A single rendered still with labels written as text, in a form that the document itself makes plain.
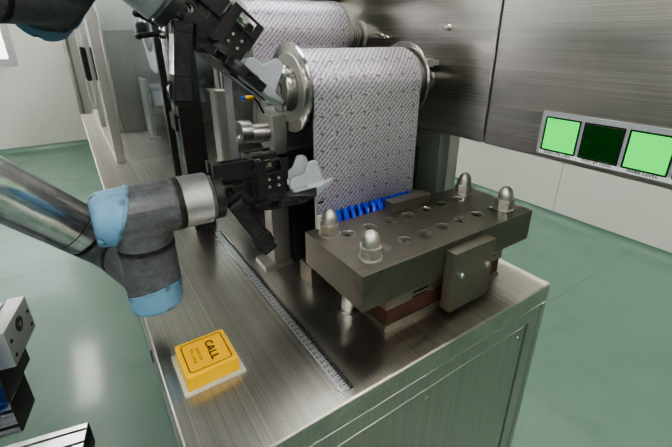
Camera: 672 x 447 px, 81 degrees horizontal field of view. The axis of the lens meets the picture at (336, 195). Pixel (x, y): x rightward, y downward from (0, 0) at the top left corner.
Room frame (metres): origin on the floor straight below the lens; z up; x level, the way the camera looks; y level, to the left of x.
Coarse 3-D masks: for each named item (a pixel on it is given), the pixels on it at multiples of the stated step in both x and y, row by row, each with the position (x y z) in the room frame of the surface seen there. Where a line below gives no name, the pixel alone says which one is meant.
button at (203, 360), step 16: (208, 336) 0.45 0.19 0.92; (224, 336) 0.45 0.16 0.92; (176, 352) 0.42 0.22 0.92; (192, 352) 0.42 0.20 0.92; (208, 352) 0.42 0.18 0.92; (224, 352) 0.42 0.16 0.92; (192, 368) 0.39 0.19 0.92; (208, 368) 0.39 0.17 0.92; (224, 368) 0.40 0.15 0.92; (192, 384) 0.38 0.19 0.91
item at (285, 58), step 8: (280, 56) 0.70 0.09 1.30; (288, 56) 0.67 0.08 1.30; (288, 64) 0.67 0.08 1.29; (296, 64) 0.65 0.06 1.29; (296, 72) 0.65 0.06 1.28; (304, 88) 0.63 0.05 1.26; (304, 96) 0.63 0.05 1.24; (312, 104) 0.65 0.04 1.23; (280, 112) 0.71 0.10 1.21; (288, 112) 0.68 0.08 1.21; (296, 112) 0.66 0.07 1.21; (312, 112) 0.66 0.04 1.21; (288, 120) 0.68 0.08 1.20; (296, 120) 0.66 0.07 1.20
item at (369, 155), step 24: (336, 120) 0.66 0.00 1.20; (360, 120) 0.69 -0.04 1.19; (384, 120) 0.72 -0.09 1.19; (408, 120) 0.75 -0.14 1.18; (336, 144) 0.66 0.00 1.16; (360, 144) 0.69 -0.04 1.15; (384, 144) 0.72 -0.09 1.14; (408, 144) 0.76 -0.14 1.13; (336, 168) 0.66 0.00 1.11; (360, 168) 0.69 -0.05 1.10; (384, 168) 0.72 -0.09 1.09; (408, 168) 0.76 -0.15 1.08; (336, 192) 0.66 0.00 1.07; (360, 192) 0.69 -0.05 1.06; (384, 192) 0.72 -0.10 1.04
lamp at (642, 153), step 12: (636, 132) 0.53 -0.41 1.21; (636, 144) 0.52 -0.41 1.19; (648, 144) 0.51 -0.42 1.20; (660, 144) 0.50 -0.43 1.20; (636, 156) 0.52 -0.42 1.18; (648, 156) 0.51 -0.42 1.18; (660, 156) 0.50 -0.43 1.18; (636, 168) 0.52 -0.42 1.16; (648, 168) 0.51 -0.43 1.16; (660, 168) 0.50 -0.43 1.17
